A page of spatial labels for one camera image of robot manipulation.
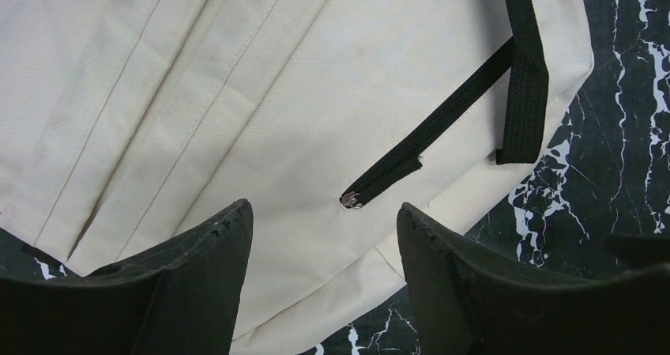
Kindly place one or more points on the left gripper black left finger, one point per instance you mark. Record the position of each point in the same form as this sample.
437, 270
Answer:
179, 297

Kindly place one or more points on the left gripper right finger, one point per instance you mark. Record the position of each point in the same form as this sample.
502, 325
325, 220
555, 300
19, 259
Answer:
469, 299

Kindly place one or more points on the beige canvas backpack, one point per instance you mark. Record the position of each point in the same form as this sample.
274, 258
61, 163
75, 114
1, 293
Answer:
126, 122

